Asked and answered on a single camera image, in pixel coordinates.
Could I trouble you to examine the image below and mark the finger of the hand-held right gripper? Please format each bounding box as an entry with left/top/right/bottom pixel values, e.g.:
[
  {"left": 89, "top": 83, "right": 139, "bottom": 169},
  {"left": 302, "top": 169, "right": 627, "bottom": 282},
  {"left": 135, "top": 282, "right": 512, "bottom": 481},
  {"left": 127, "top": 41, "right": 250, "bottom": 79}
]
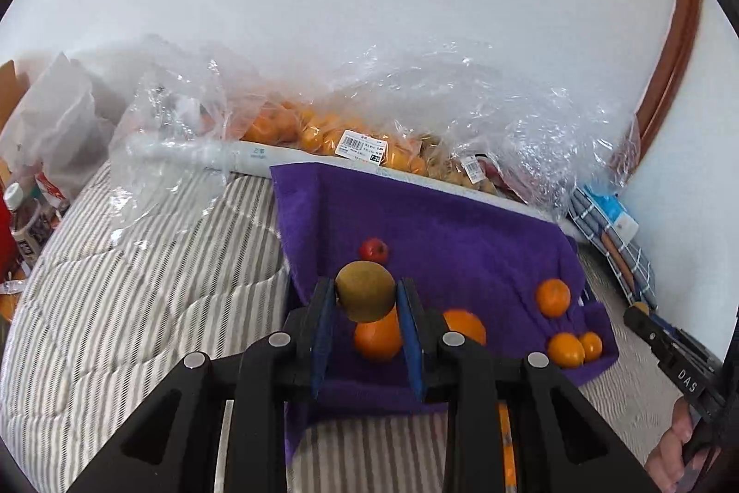
[{"left": 622, "top": 304, "right": 671, "bottom": 358}]

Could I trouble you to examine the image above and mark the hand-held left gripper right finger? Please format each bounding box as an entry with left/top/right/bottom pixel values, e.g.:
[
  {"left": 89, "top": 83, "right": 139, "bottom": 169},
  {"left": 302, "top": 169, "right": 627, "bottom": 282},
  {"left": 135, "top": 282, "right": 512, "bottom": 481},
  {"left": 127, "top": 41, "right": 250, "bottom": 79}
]
[{"left": 395, "top": 276, "right": 659, "bottom": 493}]

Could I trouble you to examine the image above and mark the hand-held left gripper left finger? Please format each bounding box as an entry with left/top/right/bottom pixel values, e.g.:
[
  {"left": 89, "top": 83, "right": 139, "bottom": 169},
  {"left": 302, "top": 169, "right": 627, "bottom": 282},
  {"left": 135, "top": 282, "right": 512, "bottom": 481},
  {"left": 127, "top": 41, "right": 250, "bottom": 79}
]
[{"left": 69, "top": 276, "right": 339, "bottom": 493}]

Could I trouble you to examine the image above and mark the brown kiwi fruit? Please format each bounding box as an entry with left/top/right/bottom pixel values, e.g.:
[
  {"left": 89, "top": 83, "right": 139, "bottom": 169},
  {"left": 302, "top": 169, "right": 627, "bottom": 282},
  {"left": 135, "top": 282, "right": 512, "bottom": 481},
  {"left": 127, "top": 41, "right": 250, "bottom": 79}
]
[{"left": 336, "top": 261, "right": 398, "bottom": 323}]

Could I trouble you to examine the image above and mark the small red fruit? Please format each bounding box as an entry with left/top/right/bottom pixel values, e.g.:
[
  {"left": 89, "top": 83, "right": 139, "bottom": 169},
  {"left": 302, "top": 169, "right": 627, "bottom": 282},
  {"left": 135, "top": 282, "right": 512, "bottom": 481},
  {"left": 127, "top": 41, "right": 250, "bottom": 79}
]
[{"left": 361, "top": 237, "right": 389, "bottom": 264}]

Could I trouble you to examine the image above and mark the purple towel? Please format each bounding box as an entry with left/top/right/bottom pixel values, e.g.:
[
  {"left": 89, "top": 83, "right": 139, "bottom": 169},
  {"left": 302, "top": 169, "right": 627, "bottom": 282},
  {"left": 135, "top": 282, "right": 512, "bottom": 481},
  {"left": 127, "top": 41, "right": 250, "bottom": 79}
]
[{"left": 270, "top": 163, "right": 620, "bottom": 465}]

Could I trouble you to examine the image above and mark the clear bag of brown fruits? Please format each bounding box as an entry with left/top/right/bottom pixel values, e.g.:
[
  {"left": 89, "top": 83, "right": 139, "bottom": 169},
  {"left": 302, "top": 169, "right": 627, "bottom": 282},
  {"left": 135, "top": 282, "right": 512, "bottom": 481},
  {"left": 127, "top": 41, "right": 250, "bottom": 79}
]
[{"left": 416, "top": 43, "right": 642, "bottom": 228}]

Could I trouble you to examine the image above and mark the person's right hand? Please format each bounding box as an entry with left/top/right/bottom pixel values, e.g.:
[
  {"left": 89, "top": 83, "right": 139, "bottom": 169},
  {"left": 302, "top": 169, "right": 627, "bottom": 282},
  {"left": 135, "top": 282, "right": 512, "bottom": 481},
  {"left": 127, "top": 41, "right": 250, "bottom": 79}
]
[{"left": 645, "top": 397, "right": 717, "bottom": 493}]

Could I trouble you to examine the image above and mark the blue checked folded cloth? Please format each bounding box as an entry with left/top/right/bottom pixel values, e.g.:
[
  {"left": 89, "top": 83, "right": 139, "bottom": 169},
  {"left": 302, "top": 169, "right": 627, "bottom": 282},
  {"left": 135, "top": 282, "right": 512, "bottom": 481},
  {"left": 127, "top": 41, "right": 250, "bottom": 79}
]
[{"left": 569, "top": 187, "right": 659, "bottom": 312}]

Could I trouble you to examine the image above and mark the blue and white tissue box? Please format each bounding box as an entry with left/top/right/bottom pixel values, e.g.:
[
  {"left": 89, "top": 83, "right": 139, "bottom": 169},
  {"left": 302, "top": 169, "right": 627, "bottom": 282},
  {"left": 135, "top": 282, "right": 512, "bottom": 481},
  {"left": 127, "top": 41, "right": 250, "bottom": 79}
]
[{"left": 583, "top": 187, "right": 641, "bottom": 243}]

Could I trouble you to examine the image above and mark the clear bag of mandarins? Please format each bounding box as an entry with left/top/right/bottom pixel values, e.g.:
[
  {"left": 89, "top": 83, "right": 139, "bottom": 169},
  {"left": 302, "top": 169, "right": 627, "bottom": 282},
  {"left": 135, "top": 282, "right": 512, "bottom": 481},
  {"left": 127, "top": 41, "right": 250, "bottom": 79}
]
[{"left": 225, "top": 43, "right": 428, "bottom": 176}]

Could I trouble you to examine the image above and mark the empty clear plastic bag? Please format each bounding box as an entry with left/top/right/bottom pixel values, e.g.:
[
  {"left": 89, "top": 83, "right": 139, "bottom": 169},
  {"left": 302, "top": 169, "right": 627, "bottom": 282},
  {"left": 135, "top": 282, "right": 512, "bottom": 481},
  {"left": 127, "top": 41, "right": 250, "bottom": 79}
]
[{"left": 109, "top": 37, "right": 232, "bottom": 240}]

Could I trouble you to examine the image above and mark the plastic drink bottle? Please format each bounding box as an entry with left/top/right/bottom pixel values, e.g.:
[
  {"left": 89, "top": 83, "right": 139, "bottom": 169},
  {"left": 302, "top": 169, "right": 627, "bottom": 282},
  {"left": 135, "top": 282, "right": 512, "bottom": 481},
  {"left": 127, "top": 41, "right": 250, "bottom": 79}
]
[{"left": 3, "top": 183, "right": 44, "bottom": 266}]

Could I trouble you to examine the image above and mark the white plastic bag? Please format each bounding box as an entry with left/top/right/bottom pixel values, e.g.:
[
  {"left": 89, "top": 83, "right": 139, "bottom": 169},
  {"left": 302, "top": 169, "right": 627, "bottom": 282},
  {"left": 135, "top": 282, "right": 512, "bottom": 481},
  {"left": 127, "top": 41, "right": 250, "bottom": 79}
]
[{"left": 0, "top": 54, "right": 113, "bottom": 199}]

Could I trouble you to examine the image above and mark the brown wooden door frame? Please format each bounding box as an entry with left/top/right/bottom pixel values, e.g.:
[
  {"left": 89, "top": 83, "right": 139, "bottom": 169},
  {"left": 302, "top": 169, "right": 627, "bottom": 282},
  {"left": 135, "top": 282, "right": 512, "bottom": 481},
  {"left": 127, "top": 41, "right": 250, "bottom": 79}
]
[{"left": 635, "top": 0, "right": 706, "bottom": 159}]

